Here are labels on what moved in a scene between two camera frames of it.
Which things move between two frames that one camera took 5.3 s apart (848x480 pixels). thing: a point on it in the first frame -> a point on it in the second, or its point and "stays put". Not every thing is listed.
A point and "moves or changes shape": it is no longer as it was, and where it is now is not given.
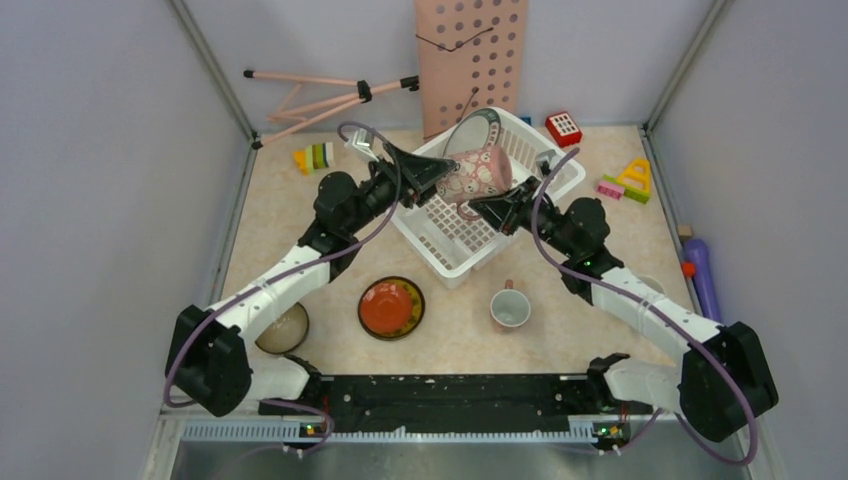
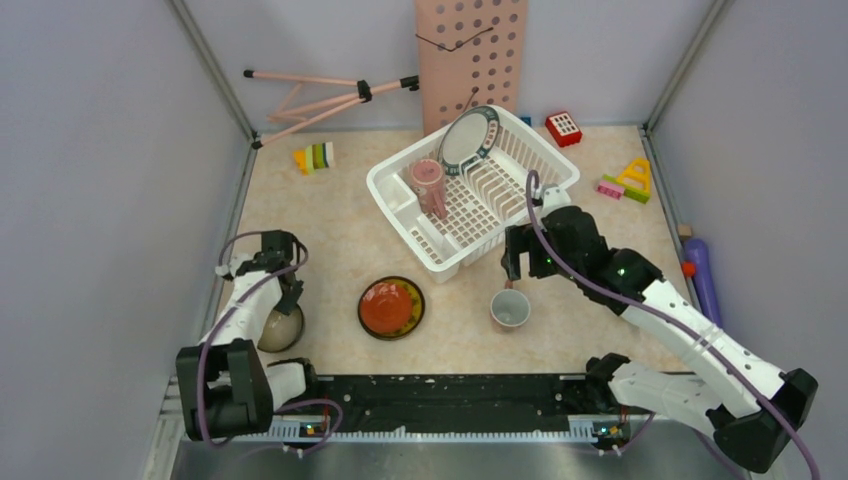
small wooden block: x=685 y=232 stays put
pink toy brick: x=611 y=190 stays put
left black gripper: x=424 y=172 -> x=289 y=302
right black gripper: x=508 y=210 -> x=523 y=238
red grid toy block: x=563 y=128 stays put
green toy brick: x=637 y=194 stays put
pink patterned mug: x=480 y=173 moves or changes shape
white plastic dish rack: x=451 y=247 stays put
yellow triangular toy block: x=637 y=174 stays put
